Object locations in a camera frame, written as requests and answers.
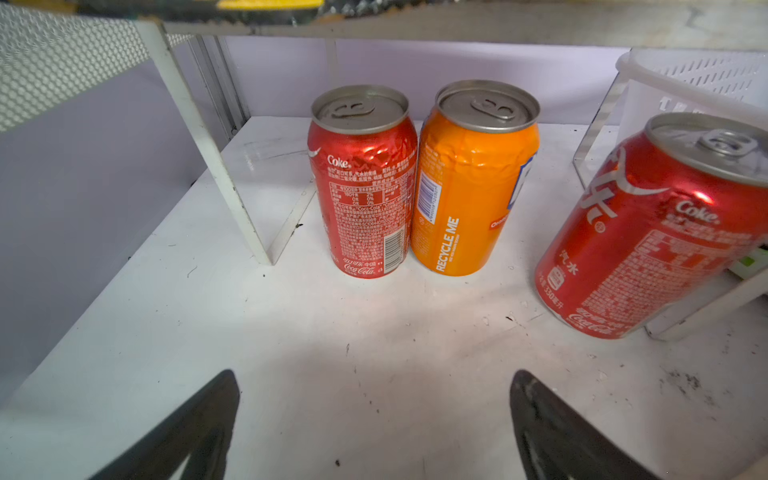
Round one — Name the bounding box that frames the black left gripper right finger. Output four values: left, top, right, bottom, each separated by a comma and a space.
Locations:
509, 369, 657, 479

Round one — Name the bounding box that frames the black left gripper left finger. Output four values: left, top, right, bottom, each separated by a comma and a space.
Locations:
93, 369, 240, 479

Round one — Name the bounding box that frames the red coke can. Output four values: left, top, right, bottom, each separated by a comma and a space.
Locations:
307, 85, 418, 279
534, 113, 767, 340

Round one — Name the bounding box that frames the orange Fanta soda can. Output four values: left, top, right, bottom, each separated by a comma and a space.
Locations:
410, 80, 541, 276

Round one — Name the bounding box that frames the white three-tier shelf rack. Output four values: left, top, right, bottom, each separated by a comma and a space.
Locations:
134, 20, 767, 342

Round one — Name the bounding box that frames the white plastic vegetable basket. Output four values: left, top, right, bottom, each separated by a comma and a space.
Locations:
616, 49, 767, 141

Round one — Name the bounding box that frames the white mesh wall shelf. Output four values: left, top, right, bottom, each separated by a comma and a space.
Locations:
1, 3, 149, 132

